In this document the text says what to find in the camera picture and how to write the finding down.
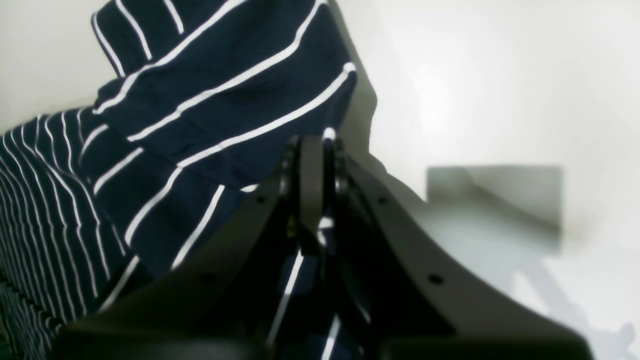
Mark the navy white striped t-shirt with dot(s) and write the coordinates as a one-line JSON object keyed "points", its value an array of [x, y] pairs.
{"points": [[97, 201]]}

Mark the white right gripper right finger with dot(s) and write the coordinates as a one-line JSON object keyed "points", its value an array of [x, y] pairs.
{"points": [[400, 296]]}

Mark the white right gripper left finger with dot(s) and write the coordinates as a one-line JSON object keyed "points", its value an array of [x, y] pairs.
{"points": [[224, 301]]}

